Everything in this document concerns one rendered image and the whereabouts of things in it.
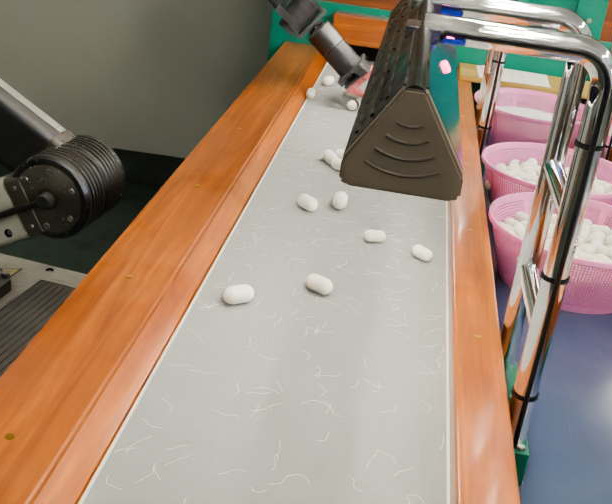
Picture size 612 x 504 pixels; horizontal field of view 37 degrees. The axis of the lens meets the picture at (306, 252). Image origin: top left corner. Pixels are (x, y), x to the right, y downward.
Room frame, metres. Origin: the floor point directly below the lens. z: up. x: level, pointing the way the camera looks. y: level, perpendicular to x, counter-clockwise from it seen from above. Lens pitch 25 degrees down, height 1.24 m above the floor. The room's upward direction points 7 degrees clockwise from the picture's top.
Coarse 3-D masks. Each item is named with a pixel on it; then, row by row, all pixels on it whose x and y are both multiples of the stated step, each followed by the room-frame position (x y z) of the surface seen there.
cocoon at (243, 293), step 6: (228, 288) 0.93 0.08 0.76; (234, 288) 0.93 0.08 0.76; (240, 288) 0.94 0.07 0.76; (246, 288) 0.94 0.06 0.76; (252, 288) 0.95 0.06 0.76; (228, 294) 0.93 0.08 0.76; (234, 294) 0.93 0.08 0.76; (240, 294) 0.93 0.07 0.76; (246, 294) 0.93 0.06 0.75; (252, 294) 0.94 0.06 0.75; (228, 300) 0.92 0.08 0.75; (234, 300) 0.92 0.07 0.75; (240, 300) 0.93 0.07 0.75; (246, 300) 0.93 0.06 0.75
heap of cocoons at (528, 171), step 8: (512, 160) 1.63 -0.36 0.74; (528, 160) 1.64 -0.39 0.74; (536, 160) 1.65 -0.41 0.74; (504, 168) 1.58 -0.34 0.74; (512, 168) 1.58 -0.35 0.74; (520, 168) 1.59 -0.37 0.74; (528, 168) 1.59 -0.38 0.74; (536, 168) 1.60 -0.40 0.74; (568, 168) 1.63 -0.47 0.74; (520, 176) 1.54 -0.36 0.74; (528, 176) 1.55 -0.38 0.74; (536, 176) 1.54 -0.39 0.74; (488, 184) 1.52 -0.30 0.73; (600, 184) 1.57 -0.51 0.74; (608, 184) 1.55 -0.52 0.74; (592, 192) 1.51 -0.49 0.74; (600, 192) 1.52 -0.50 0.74; (608, 192) 1.52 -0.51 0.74
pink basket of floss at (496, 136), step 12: (504, 96) 2.09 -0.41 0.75; (516, 96) 2.10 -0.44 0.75; (528, 96) 2.10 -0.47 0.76; (540, 96) 2.10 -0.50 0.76; (552, 96) 2.09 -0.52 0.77; (540, 108) 2.09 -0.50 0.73; (552, 108) 2.08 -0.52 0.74; (504, 120) 1.88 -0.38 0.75; (516, 120) 1.86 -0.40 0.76; (528, 120) 1.85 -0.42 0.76; (540, 120) 1.85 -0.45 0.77; (576, 120) 2.02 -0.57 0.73; (492, 132) 1.91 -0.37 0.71; (504, 132) 1.89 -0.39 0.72; (516, 132) 1.87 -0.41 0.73; (540, 132) 1.86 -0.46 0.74; (576, 132) 1.88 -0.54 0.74; (492, 144) 1.92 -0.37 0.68
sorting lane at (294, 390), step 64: (320, 128) 1.68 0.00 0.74; (256, 192) 1.30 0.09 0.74; (320, 192) 1.34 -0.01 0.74; (384, 192) 1.38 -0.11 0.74; (256, 256) 1.07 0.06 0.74; (320, 256) 1.10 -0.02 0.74; (384, 256) 1.12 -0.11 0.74; (192, 320) 0.88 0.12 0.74; (256, 320) 0.90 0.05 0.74; (320, 320) 0.92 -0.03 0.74; (384, 320) 0.94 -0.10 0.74; (448, 320) 0.96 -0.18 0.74; (192, 384) 0.76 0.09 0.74; (256, 384) 0.77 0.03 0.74; (320, 384) 0.79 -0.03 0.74; (384, 384) 0.80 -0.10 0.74; (448, 384) 0.82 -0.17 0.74; (128, 448) 0.64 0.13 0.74; (192, 448) 0.66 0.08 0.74; (256, 448) 0.67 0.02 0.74; (320, 448) 0.68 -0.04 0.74; (384, 448) 0.69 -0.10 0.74; (448, 448) 0.70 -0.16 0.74
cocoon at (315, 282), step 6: (312, 276) 0.99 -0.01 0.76; (318, 276) 0.99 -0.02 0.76; (306, 282) 0.99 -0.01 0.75; (312, 282) 0.99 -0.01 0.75; (318, 282) 0.99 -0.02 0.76; (324, 282) 0.98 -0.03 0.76; (330, 282) 0.99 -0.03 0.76; (312, 288) 0.99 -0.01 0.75; (318, 288) 0.98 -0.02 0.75; (324, 288) 0.98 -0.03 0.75; (330, 288) 0.98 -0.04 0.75; (324, 294) 0.98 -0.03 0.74
